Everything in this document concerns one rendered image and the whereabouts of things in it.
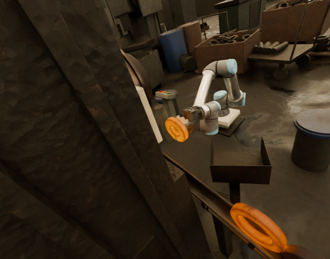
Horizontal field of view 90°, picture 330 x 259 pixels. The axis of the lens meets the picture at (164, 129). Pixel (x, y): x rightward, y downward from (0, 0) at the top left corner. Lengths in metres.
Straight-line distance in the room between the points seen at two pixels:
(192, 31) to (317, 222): 4.13
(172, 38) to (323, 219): 3.86
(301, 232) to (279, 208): 0.17
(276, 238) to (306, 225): 0.89
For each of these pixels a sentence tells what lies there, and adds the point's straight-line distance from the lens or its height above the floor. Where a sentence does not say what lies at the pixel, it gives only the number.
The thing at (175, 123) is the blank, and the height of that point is 0.89.
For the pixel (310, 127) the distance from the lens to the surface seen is 1.58.
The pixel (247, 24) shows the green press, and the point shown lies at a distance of 6.07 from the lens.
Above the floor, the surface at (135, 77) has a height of 1.19.
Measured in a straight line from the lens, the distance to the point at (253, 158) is 1.07.
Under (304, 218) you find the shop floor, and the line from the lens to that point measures 1.60.
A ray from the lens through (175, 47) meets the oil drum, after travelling 4.33.
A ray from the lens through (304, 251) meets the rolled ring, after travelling 0.71.
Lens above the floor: 1.38
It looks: 35 degrees down
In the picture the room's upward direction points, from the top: 19 degrees counter-clockwise
